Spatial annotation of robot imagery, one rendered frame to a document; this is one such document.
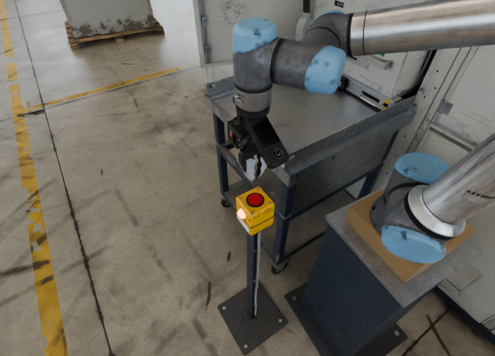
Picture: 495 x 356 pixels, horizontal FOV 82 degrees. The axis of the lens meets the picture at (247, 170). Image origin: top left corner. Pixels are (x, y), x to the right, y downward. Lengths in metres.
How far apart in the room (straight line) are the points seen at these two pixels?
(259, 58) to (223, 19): 1.04
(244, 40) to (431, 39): 0.30
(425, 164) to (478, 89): 0.55
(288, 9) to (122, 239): 1.56
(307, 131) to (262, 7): 0.69
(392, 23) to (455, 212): 0.34
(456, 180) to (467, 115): 0.74
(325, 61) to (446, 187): 0.31
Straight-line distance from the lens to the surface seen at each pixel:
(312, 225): 1.65
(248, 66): 0.52
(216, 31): 1.55
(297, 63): 0.49
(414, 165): 0.77
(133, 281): 1.76
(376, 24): 0.59
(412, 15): 0.59
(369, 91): 1.36
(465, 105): 1.31
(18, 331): 1.91
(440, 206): 0.63
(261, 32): 0.51
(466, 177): 0.59
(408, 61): 1.28
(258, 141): 0.58
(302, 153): 0.99
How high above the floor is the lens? 1.51
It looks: 45 degrees down
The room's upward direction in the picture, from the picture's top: straight up
